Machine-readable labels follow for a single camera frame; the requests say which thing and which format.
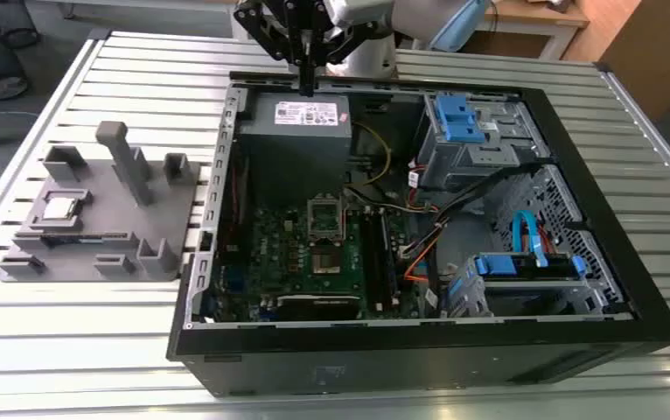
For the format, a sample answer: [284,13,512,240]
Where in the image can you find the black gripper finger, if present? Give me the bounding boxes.
[307,22,380,96]
[232,6,308,96]

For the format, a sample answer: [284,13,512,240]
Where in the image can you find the silver CPU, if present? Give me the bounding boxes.
[41,196,83,220]

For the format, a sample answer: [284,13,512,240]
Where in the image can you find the CPU socket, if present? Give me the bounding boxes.
[310,244,356,278]

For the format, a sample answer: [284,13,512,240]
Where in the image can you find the blue disk carrier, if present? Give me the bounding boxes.
[472,254,586,282]
[444,269,491,317]
[436,94,487,144]

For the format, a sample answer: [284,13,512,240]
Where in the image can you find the grey power supply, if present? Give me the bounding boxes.
[235,92,352,207]

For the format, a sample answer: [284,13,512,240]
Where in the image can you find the wooden top desk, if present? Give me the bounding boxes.
[462,0,591,62]

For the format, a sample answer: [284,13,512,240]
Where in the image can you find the metal disk bay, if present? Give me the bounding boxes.
[415,92,552,190]
[442,253,629,319]

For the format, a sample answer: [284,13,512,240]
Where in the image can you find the metal locking lever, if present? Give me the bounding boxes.
[339,187,351,247]

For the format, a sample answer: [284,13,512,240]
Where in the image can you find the metal socket cover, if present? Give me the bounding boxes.
[304,191,347,242]

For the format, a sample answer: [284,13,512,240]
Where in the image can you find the grey parts rack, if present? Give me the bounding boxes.
[0,121,201,284]

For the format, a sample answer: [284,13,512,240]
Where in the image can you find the black RAM slot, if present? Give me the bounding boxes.
[368,208,390,309]
[362,208,383,310]
[376,209,396,308]

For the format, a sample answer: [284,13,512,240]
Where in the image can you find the brown wooden cabinet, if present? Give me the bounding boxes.
[562,0,670,122]

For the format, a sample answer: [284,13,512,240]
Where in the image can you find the green motherboard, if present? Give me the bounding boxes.
[216,204,427,323]

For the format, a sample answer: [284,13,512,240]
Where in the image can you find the blue VGA port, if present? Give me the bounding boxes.
[222,267,248,292]

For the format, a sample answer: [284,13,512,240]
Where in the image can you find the RAM stick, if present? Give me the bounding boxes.
[40,235,107,246]

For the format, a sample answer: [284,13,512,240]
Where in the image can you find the black graphics card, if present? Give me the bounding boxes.
[259,292,367,321]

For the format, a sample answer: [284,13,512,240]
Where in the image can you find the black PC case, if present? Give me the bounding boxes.
[164,69,670,400]

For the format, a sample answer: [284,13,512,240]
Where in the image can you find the yellow power wire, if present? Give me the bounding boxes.
[350,122,394,187]

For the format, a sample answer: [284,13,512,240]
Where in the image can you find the grey white wire bundle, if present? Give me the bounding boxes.
[343,183,436,215]

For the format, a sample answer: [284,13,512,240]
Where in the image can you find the coloured power wires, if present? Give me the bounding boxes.
[404,161,432,212]

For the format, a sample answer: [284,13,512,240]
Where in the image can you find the black power wire bundle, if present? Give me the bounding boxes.
[396,162,546,259]

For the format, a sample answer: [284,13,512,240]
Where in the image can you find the orange data wire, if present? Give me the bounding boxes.
[403,247,439,282]

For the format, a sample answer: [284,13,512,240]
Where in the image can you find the blue data wire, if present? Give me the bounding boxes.
[511,209,550,268]

